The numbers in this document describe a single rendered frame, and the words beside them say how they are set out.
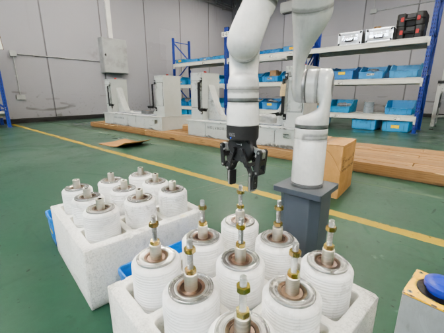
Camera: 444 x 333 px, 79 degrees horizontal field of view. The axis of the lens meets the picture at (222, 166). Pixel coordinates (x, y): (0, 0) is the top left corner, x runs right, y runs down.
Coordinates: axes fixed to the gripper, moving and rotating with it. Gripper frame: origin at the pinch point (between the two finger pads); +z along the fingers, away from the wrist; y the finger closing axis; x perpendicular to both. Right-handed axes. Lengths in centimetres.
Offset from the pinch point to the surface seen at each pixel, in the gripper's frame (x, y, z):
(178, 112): 159, -288, 9
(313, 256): -0.3, 20.7, 9.9
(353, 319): -1.8, 30.1, 17.3
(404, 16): 427, -110, -120
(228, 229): -4.8, 0.7, 10.9
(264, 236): -1.8, 9.3, 10.0
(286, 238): 1.4, 13.0, 10.1
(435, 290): -5.5, 40.2, 2.6
